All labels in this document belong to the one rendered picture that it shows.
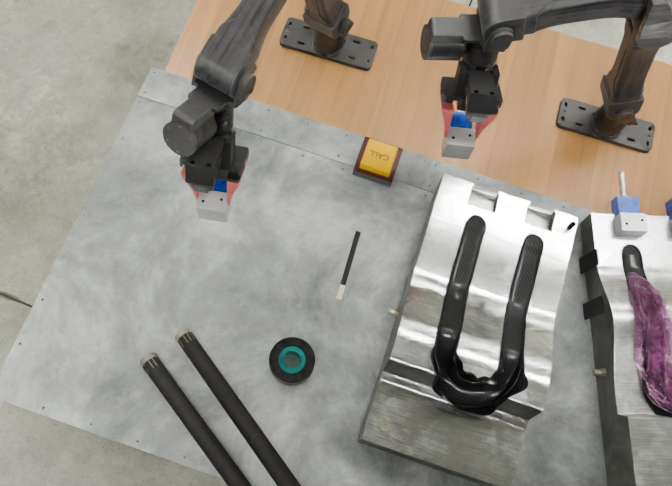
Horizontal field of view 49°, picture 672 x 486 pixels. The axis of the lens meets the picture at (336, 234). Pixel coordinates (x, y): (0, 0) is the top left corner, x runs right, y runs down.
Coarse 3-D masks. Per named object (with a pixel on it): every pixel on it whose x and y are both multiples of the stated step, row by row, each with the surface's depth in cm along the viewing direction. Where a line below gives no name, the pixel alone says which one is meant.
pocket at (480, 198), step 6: (474, 192) 137; (480, 192) 136; (486, 192) 136; (498, 192) 135; (474, 198) 137; (480, 198) 137; (486, 198) 137; (492, 198) 137; (498, 198) 135; (474, 204) 137; (480, 204) 137; (486, 204) 137; (492, 204) 137; (492, 210) 136
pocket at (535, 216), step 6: (528, 204) 135; (528, 210) 137; (534, 210) 136; (540, 210) 136; (528, 216) 137; (534, 216) 137; (540, 216) 137; (546, 216) 137; (552, 216) 136; (528, 222) 136; (534, 222) 136; (540, 222) 136; (546, 222) 136; (552, 222) 135; (546, 228) 136
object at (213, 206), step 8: (216, 184) 126; (224, 184) 126; (200, 192) 124; (208, 192) 124; (216, 192) 124; (224, 192) 126; (200, 200) 124; (208, 200) 124; (216, 200) 124; (224, 200) 124; (200, 208) 123; (208, 208) 123; (216, 208) 123; (224, 208) 123; (200, 216) 127; (208, 216) 126; (216, 216) 126; (224, 216) 125
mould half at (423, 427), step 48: (432, 240) 131; (432, 288) 128; (480, 288) 129; (432, 336) 120; (480, 336) 122; (528, 336) 124; (384, 384) 124; (528, 384) 118; (384, 432) 122; (432, 432) 122; (480, 432) 123; (480, 480) 120
